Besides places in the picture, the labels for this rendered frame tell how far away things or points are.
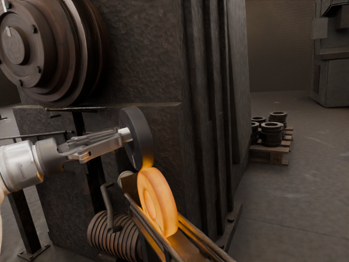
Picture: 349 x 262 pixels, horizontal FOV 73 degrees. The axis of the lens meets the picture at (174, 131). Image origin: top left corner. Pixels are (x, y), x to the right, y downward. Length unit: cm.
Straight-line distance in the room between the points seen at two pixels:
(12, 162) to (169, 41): 58
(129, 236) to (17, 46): 71
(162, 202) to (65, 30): 64
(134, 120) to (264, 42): 633
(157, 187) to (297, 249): 115
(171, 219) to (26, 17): 73
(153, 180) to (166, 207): 6
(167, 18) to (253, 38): 599
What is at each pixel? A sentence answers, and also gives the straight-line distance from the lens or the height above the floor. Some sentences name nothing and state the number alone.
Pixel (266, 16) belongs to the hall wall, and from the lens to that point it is 678.
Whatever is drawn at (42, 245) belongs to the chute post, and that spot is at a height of 1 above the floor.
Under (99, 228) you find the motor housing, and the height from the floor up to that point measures 52.
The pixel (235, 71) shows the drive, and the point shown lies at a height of 91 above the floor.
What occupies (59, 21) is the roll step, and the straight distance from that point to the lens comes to 90.
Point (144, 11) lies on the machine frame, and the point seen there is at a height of 118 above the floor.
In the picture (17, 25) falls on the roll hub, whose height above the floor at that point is 118.
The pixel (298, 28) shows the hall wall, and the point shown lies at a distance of 671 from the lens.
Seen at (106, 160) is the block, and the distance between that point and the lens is 90.
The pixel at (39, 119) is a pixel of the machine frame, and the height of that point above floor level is 81.
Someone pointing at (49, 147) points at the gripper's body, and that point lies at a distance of 52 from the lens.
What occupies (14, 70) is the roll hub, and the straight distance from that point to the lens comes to 104.
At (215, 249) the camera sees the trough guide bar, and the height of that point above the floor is 71.
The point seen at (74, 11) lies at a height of 119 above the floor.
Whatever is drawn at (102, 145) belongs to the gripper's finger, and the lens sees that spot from 51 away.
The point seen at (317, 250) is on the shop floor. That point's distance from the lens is 156.
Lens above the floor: 101
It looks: 16 degrees down
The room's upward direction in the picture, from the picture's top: 6 degrees counter-clockwise
